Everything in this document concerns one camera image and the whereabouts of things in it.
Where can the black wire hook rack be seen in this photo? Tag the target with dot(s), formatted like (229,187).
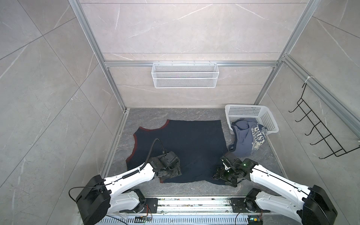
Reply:
(326,136)

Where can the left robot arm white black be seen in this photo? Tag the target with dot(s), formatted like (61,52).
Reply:
(103,196)

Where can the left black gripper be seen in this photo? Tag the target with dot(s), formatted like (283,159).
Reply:
(178,171)

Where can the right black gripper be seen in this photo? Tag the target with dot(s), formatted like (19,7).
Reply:
(221,170)

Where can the white plastic laundry basket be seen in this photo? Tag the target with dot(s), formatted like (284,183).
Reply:
(261,113)

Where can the grey-blue printed tank top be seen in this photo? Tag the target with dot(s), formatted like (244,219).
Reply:
(249,136)

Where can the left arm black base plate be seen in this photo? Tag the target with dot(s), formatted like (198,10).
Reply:
(148,205)

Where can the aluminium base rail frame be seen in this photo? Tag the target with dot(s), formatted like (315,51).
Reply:
(190,210)

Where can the white wire mesh wall basket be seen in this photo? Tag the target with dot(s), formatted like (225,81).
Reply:
(184,75)

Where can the navy tank top red trim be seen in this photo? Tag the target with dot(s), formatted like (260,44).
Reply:
(198,144)

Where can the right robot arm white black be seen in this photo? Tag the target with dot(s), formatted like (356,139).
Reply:
(307,205)

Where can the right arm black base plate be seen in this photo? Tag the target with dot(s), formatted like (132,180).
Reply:
(243,205)

